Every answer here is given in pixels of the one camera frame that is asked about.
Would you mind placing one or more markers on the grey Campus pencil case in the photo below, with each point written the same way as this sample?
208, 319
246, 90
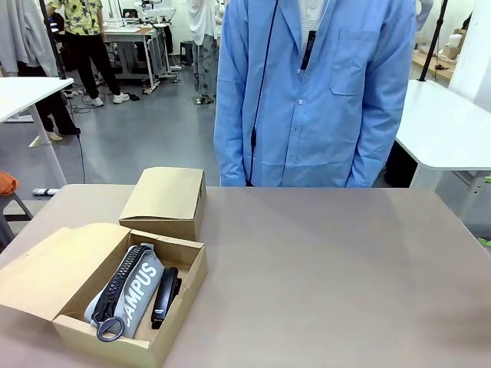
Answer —
140, 283

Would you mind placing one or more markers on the cardboard box with grey case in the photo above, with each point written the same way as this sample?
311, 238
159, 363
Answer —
57, 268

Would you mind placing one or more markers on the black stapler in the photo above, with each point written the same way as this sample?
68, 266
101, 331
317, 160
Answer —
165, 297

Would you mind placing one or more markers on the orange cloth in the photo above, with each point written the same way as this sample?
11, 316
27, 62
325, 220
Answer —
7, 183

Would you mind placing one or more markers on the person in yellow patterned shirt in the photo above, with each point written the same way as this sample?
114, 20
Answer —
84, 23

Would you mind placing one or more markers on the grey chair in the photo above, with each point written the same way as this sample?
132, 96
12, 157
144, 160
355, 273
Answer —
15, 209

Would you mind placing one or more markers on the white marker pen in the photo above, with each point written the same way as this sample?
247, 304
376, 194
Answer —
45, 191

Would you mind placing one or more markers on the white table with angled legs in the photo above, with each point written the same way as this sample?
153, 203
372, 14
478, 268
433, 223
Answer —
27, 92

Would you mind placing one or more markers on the person in blue shirt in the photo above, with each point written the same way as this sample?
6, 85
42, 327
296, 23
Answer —
326, 115

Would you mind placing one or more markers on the white workbench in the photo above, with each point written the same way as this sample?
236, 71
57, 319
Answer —
134, 38

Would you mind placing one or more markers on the wooden table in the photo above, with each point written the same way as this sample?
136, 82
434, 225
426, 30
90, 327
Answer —
429, 61

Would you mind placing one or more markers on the hanging grey garment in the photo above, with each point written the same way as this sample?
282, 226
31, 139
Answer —
23, 30

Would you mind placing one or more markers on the black clip-on microphone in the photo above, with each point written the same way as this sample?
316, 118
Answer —
308, 50

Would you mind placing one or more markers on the white table with rounded corner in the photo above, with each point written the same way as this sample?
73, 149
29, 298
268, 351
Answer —
441, 126

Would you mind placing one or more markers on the black stool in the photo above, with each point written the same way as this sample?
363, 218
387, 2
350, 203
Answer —
186, 51

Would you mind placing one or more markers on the person in black trousers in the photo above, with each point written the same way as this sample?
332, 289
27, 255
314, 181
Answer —
50, 111

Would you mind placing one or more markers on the cardboard box with blue case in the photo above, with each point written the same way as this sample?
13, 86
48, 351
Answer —
165, 199

